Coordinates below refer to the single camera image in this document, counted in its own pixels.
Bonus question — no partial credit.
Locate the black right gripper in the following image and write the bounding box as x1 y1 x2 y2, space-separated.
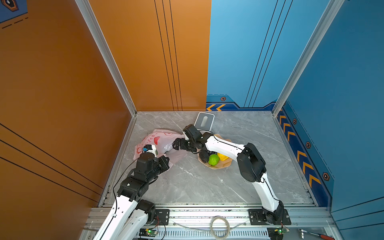
171 137 197 152

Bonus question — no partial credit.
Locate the pink plastic bag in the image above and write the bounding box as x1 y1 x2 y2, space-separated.
133 129 188 166

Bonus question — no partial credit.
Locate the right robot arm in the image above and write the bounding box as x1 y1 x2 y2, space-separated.
172 124 285 225

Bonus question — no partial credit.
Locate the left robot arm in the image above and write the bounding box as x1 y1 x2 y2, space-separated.
94 152 170 240

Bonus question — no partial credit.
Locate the dark avocado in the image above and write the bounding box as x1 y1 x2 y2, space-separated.
199 150 210 163

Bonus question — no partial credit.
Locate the white grey tissue box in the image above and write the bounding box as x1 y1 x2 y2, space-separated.
194 112 215 131

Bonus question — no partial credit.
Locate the green lime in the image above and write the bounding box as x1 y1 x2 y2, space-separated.
208 154 220 166

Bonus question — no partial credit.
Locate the beige fruit plate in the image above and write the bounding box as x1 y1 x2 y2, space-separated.
198 132 234 170

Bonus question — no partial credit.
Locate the green circuit board left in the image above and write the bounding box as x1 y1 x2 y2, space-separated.
138 229 159 238

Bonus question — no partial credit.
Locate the green circuit board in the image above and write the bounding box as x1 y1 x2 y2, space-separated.
138 229 159 238
267 227 290 240

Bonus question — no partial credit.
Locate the green circuit board right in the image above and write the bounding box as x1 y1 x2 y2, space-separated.
267 227 290 240

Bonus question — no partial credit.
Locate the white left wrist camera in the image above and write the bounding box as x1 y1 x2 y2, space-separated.
143 145 158 157

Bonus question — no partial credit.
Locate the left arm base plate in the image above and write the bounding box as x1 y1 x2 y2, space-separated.
148 209 170 226

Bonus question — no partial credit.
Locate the coiled clear cable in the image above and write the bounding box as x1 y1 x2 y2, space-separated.
172 215 248 240

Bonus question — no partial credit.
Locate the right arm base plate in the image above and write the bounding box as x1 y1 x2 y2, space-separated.
248 209 292 226

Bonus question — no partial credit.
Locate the left aluminium corner post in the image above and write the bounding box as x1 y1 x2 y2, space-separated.
75 0 137 117

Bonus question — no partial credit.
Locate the aluminium corner post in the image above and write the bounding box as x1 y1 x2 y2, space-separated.
75 0 137 117
272 0 345 117

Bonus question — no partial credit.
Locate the red handled screwdriver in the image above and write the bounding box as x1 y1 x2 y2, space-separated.
299 229 335 240

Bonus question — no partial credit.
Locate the right aluminium corner post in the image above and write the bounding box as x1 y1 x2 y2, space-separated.
272 0 345 117

